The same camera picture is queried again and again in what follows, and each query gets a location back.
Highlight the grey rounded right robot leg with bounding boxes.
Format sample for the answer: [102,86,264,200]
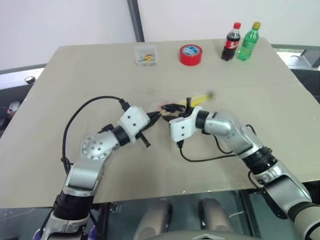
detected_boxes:
[198,197,235,235]

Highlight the black table frame leg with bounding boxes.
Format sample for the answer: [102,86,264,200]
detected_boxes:
[99,201,114,240]
[239,190,262,240]

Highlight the green bottle with yellow cap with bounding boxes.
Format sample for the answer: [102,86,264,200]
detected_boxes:
[235,21,262,62]

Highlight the white floor cable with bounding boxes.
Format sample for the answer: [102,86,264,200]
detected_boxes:
[228,211,246,222]

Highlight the small red-white device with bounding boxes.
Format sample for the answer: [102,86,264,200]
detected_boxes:
[8,100,21,114]

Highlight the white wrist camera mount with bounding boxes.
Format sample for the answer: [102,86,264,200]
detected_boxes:
[116,105,151,145]
[168,105,204,144]

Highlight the clear box of colourful pieces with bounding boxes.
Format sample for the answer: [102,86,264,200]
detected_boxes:
[134,44,158,67]

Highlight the grey robot torso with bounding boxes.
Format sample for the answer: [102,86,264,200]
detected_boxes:
[153,230,262,240]

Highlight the clear yellow-zip plastic bag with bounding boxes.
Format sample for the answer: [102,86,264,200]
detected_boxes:
[149,90,217,124]

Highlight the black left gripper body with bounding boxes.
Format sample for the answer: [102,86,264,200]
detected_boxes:
[136,111,158,149]

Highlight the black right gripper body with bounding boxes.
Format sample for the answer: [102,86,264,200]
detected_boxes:
[174,97,196,119]

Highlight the grey rounded left robot leg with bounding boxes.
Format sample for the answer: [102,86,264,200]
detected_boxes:
[133,198,174,240]

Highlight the red tape roll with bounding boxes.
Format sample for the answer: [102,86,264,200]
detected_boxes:
[178,44,204,67]

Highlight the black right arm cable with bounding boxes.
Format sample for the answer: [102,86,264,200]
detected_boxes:
[176,124,266,189]

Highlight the dark vertical wall post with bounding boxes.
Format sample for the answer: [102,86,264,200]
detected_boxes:
[127,0,146,43]

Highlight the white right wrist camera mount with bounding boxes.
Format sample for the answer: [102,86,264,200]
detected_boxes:
[168,105,204,144]

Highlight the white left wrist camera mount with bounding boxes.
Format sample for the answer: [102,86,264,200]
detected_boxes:
[116,105,151,145]

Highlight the grey rounded robot leg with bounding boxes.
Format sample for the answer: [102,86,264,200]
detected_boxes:
[133,198,174,240]
[198,197,235,235]

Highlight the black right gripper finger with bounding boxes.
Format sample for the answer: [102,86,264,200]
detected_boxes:
[163,112,181,123]
[160,103,186,111]

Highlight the cola bottle with red cap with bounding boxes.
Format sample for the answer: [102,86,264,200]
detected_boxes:
[220,21,242,62]

